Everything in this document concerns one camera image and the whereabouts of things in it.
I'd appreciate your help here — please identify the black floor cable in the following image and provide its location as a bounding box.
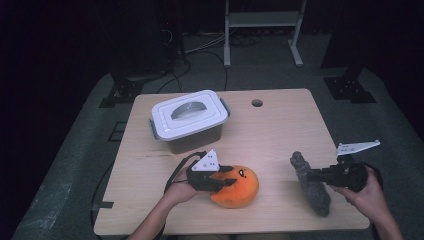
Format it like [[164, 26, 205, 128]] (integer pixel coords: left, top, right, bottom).
[[89, 161, 116, 240], [156, 49, 229, 94]]

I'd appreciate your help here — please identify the person's left hand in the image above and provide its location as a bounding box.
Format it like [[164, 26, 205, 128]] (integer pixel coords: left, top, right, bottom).
[[163, 165, 202, 206]]

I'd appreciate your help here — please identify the dark tape strip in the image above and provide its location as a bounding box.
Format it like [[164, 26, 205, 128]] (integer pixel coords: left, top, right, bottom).
[[90, 200, 115, 213]]

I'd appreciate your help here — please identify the black stand base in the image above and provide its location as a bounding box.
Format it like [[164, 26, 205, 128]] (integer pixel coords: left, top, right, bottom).
[[98, 78, 145, 109], [322, 64, 378, 105]]

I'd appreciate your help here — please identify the grey plastic storage box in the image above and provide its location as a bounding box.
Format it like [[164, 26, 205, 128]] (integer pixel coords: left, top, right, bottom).
[[148, 97, 232, 155]]

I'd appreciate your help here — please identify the white metal stand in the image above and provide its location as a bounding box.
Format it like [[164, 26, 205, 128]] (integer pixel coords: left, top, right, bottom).
[[223, 0, 308, 68]]

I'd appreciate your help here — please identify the white floor cable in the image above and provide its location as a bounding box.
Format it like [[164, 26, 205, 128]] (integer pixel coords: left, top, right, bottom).
[[184, 32, 228, 55]]

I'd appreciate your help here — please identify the grey fuzzy cloth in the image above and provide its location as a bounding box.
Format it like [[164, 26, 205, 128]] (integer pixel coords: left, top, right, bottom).
[[289, 150, 332, 218]]

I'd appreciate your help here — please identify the right hand-held gripper black cable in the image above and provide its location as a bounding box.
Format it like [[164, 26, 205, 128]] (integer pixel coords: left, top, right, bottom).
[[361, 161, 385, 189]]

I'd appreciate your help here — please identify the left hand-held gripper black cable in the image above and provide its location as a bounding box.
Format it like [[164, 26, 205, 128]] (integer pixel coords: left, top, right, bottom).
[[164, 150, 208, 194]]

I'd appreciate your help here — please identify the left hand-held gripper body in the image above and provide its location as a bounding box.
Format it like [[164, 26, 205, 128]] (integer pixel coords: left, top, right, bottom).
[[185, 148, 222, 193]]

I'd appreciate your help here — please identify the person's right hand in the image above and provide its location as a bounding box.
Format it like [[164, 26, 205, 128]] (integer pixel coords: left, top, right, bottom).
[[332, 165, 390, 226]]

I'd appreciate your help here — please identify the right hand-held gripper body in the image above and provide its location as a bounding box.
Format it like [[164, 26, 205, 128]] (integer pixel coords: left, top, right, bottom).
[[327, 139, 382, 193]]

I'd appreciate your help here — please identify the hand-held gripper black cable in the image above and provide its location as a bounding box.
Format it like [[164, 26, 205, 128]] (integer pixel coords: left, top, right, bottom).
[[361, 161, 385, 189], [164, 150, 208, 194]]

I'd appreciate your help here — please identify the orange plush toy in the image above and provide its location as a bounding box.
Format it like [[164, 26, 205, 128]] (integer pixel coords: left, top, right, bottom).
[[209, 164, 260, 210]]

